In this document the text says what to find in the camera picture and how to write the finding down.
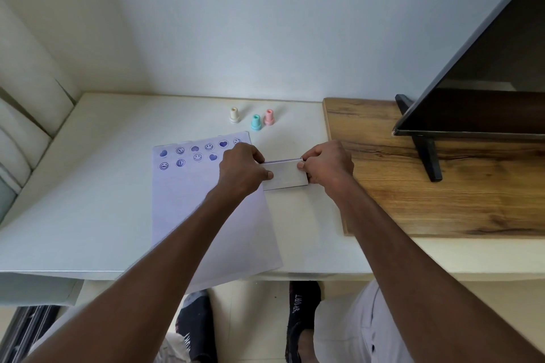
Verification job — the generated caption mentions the person's left hand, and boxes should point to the person's left hand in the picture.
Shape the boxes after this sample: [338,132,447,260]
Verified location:
[217,143,274,199]

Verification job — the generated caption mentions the person's right hand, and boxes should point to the person's right hand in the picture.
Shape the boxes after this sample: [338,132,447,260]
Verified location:
[297,140,355,196]

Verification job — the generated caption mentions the small white box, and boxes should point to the small white box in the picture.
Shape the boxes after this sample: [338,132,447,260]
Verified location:
[261,158,310,191]

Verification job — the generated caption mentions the person's left forearm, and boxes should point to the person's left forearm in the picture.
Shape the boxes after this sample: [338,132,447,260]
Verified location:
[23,186,256,363]

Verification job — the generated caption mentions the person's right forearm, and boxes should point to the person's right forearm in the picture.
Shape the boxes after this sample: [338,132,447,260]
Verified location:
[324,184,545,363]

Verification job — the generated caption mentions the white paper sheet with stamps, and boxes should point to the white paper sheet with stamps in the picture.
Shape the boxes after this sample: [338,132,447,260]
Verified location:
[152,131,284,296]

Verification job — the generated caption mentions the black television stand leg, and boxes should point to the black television stand leg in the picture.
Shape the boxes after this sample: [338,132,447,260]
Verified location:
[395,94,444,183]

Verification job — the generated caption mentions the black slipper with white print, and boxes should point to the black slipper with white print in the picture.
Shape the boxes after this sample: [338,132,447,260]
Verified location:
[175,290,219,363]
[285,280,322,363]

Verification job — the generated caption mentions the brown wooden board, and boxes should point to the brown wooden board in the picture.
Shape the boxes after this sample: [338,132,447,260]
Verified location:
[322,97,545,239]

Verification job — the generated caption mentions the white shorts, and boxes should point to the white shorts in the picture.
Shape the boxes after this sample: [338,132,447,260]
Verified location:
[30,279,414,363]

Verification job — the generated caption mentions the black flat screen television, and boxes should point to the black flat screen television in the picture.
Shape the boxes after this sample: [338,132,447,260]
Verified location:
[392,0,545,140]

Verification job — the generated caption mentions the cream padded headboard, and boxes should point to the cream padded headboard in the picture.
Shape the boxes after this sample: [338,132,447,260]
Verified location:
[0,0,82,223]

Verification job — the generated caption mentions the dark striped floor mat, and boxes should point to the dark striped floor mat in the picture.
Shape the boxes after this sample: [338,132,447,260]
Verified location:
[0,305,61,363]

